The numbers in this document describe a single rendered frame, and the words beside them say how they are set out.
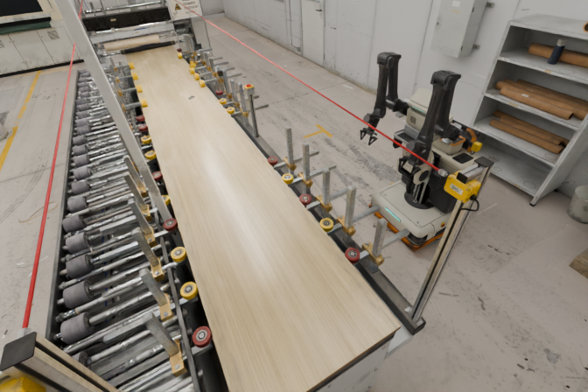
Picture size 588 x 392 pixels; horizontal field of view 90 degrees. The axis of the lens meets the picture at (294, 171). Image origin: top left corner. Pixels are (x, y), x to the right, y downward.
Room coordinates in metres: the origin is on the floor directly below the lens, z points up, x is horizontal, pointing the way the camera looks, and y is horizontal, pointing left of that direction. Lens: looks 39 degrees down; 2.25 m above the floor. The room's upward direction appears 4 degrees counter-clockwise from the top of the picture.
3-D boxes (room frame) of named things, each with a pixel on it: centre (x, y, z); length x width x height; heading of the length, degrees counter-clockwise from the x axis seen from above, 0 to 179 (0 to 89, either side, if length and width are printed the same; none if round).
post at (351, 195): (1.18, -0.31, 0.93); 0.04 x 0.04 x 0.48; 26
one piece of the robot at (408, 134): (1.78, -0.89, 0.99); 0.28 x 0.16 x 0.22; 26
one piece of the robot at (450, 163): (1.95, -1.23, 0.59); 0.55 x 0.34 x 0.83; 26
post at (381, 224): (0.95, -0.42, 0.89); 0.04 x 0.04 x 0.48; 26
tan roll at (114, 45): (5.07, 2.21, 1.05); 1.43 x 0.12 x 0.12; 116
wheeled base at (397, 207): (1.91, -1.15, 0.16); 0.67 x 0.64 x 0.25; 116
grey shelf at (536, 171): (2.45, -2.36, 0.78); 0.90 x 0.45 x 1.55; 26
